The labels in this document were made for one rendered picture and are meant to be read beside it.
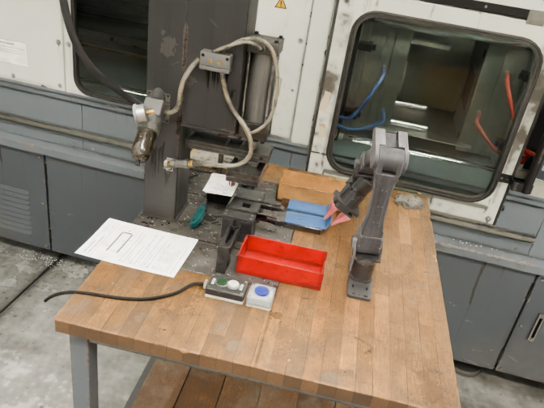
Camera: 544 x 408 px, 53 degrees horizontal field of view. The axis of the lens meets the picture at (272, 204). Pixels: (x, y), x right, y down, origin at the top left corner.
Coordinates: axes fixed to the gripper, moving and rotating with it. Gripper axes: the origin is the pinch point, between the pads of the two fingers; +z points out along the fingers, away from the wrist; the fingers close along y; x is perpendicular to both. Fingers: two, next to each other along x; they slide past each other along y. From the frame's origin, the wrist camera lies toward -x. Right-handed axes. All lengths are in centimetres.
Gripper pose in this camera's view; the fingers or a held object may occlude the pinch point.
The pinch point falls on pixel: (329, 220)
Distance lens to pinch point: 184.7
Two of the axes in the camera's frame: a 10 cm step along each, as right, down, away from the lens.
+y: -7.9, -5.8, -2.0
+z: -6.0, 6.7, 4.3
